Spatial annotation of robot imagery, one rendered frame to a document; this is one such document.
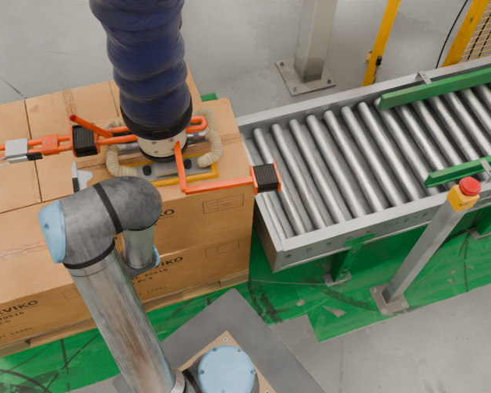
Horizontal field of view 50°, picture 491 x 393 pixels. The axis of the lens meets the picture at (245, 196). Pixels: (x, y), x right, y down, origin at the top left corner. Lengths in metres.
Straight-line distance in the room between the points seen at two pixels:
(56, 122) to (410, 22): 2.52
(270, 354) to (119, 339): 0.68
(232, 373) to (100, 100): 1.61
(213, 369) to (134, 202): 0.54
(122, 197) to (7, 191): 1.40
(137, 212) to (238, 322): 0.81
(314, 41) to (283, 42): 0.53
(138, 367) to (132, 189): 0.43
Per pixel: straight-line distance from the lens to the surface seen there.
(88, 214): 1.10
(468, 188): 1.89
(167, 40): 1.44
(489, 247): 3.09
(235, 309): 1.84
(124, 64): 1.48
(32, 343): 2.72
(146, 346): 1.30
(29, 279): 2.24
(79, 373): 2.64
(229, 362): 1.45
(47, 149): 1.83
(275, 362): 1.80
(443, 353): 2.77
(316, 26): 3.14
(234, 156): 1.90
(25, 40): 3.91
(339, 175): 2.38
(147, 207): 1.14
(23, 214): 2.39
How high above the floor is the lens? 2.49
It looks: 59 degrees down
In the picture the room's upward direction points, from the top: 3 degrees clockwise
